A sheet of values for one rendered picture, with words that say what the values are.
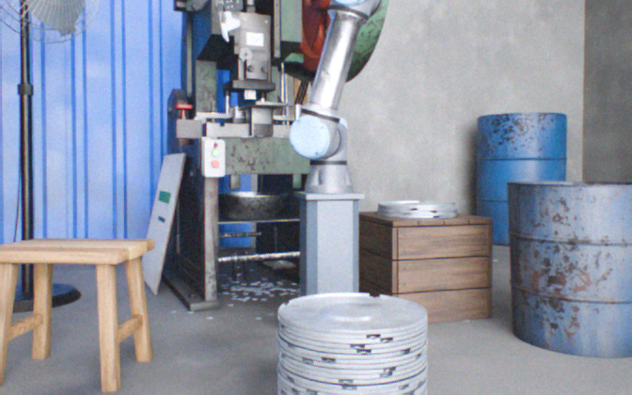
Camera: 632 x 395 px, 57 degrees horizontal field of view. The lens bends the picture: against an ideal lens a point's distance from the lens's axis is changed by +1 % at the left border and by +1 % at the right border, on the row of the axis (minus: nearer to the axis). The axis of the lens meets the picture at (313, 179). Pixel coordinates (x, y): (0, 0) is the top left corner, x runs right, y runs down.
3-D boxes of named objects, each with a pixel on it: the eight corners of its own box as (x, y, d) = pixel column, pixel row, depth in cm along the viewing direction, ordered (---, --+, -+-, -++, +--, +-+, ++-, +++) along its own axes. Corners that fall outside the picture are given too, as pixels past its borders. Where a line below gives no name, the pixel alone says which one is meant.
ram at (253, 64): (275, 81, 240) (275, 9, 239) (241, 78, 234) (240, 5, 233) (261, 86, 256) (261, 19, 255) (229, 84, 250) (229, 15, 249)
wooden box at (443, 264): (493, 318, 200) (493, 218, 199) (392, 326, 189) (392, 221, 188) (435, 293, 238) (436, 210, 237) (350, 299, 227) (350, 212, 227)
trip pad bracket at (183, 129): (202, 168, 215) (202, 117, 215) (177, 169, 211) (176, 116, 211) (199, 168, 221) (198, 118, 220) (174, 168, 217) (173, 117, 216)
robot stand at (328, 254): (366, 343, 171) (366, 193, 170) (306, 348, 167) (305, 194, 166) (348, 326, 189) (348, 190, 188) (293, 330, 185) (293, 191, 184)
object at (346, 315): (440, 304, 120) (440, 300, 120) (403, 343, 93) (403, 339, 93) (314, 292, 132) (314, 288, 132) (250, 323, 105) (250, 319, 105)
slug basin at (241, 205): (300, 218, 241) (300, 195, 241) (221, 221, 228) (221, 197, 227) (273, 213, 272) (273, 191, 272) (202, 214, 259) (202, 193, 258)
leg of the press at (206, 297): (221, 309, 213) (220, 66, 211) (190, 312, 208) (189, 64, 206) (176, 268, 297) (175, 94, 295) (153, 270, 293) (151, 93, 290)
